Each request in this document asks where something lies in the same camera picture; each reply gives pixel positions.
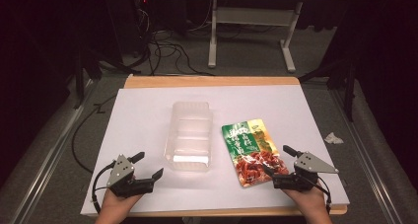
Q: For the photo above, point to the crumpled white paper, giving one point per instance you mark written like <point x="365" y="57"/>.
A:
<point x="333" y="138"/>

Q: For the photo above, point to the white paper sheet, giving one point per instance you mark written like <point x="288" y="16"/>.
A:
<point x="148" y="125"/>

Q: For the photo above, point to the person's right hand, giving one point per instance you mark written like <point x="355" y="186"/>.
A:
<point x="310" y="202"/>

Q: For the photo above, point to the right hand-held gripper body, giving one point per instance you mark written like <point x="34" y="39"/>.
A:
<point x="309" y="164"/>

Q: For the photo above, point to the person's left hand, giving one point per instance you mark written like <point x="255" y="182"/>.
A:
<point x="115" y="204"/>

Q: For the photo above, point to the white metal table frame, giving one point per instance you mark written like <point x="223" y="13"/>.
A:
<point x="253" y="16"/>

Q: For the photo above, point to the black metal stand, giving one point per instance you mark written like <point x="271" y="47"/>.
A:
<point x="348" y="82"/>
<point x="80" y="76"/>

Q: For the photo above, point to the clear plastic container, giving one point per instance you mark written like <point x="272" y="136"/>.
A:
<point x="189" y="135"/>

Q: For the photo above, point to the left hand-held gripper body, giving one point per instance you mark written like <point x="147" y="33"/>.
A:
<point x="123" y="171"/>

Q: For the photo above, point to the metal floor rail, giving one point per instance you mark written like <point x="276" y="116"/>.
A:
<point x="368" y="151"/>
<point x="55" y="151"/>

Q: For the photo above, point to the green and red snack packet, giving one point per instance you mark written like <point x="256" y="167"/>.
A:
<point x="253" y="145"/>

